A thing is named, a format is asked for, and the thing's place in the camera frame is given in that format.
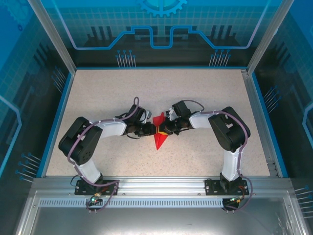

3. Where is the red paper sheet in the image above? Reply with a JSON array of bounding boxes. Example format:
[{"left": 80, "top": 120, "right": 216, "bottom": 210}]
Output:
[{"left": 152, "top": 112, "right": 170, "bottom": 150}]

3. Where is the aluminium base beam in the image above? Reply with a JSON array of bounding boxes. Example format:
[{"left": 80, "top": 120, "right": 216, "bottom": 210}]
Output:
[{"left": 31, "top": 176, "right": 293, "bottom": 196}]

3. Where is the blue table border strip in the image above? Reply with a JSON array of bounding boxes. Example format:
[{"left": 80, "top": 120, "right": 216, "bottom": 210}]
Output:
[
  {"left": 251, "top": 73, "right": 289, "bottom": 178},
  {"left": 73, "top": 66, "right": 249, "bottom": 71},
  {"left": 36, "top": 72, "right": 75, "bottom": 178}
]

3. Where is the grey metal floor plate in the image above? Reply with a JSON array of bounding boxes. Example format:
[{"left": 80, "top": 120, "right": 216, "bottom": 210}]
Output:
[{"left": 14, "top": 190, "right": 309, "bottom": 235}]

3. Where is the blue printed rear panel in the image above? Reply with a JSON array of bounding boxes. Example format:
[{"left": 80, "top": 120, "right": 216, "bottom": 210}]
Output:
[{"left": 40, "top": 0, "right": 282, "bottom": 68}]

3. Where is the blue printed side panel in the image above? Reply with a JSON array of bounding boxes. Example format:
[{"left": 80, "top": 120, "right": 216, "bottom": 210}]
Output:
[
  {"left": 254, "top": 0, "right": 313, "bottom": 196},
  {"left": 0, "top": 0, "right": 74, "bottom": 235}
]

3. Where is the thin black right camera cable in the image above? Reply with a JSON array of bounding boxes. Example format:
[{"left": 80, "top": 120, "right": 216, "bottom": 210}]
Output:
[{"left": 175, "top": 127, "right": 191, "bottom": 137}]

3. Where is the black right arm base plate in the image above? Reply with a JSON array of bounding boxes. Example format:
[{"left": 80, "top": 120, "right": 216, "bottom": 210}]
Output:
[{"left": 204, "top": 178, "right": 248, "bottom": 196}]

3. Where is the slotted grey cable duct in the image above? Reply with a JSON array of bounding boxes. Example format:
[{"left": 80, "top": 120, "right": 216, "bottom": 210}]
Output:
[{"left": 38, "top": 198, "right": 225, "bottom": 209}]

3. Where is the aluminium side rail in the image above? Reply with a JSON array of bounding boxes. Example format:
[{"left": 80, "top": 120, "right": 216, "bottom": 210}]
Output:
[{"left": 241, "top": 69, "right": 279, "bottom": 177}]

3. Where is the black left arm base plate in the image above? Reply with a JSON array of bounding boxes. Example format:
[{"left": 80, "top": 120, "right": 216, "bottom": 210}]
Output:
[{"left": 74, "top": 179, "right": 120, "bottom": 196}]

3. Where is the left cable connector green light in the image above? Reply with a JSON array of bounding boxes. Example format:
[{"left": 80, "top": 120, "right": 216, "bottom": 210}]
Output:
[{"left": 89, "top": 193, "right": 102, "bottom": 206}]

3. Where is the cable connector green light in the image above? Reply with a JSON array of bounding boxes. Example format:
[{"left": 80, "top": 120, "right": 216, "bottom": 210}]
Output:
[
  {"left": 89, "top": 193, "right": 102, "bottom": 206},
  {"left": 229, "top": 195, "right": 246, "bottom": 204}
]

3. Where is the right cable connector green light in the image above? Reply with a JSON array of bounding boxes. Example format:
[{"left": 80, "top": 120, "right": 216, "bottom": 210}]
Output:
[{"left": 229, "top": 195, "right": 246, "bottom": 204}]

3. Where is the aluminium frame post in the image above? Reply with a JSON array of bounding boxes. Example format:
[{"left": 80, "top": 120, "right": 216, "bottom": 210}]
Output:
[
  {"left": 26, "top": 0, "right": 77, "bottom": 74},
  {"left": 246, "top": 0, "right": 294, "bottom": 74}
]

